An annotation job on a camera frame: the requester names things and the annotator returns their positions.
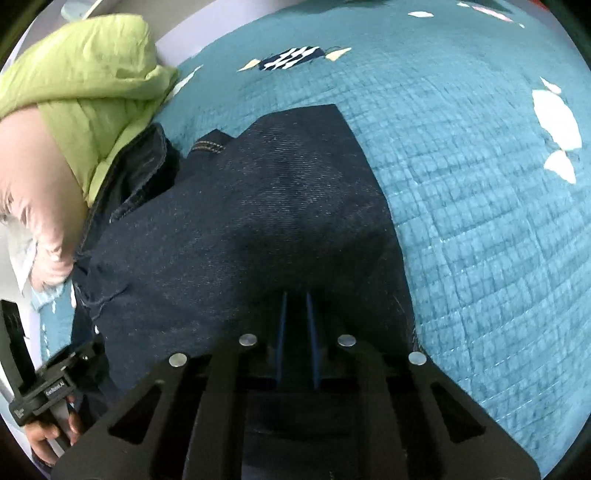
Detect teal quilted blanket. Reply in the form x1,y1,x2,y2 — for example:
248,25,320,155
32,0,591,478

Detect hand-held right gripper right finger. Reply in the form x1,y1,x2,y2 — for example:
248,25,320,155
305,292,542,480

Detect person's left hand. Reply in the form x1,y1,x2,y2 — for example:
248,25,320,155
24,408,84,466

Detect dark blue denim jeans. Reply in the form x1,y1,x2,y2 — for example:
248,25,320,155
69,104,419,480

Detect pink puffer jacket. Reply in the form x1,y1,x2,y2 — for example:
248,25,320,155
0,110,89,291

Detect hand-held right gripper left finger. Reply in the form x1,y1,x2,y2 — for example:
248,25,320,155
51,292,289,480

